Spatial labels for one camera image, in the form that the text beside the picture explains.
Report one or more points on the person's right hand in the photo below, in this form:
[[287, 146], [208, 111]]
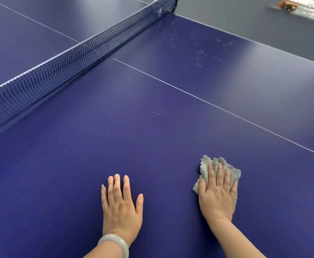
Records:
[[216, 204]]

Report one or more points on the person's left hand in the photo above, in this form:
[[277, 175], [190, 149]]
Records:
[[120, 212]]

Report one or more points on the grey cleaning cloth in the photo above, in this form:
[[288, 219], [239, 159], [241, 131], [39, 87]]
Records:
[[204, 166]]

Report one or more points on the orange paddle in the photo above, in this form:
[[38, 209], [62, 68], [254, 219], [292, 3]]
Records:
[[284, 3]]

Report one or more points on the person's left forearm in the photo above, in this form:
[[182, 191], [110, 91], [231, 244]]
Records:
[[106, 251]]

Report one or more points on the person's right forearm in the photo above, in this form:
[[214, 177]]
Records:
[[234, 240]]

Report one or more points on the blue table tennis table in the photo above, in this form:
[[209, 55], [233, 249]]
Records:
[[173, 104]]

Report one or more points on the dark table tennis net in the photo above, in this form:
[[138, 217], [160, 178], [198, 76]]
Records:
[[65, 67]]

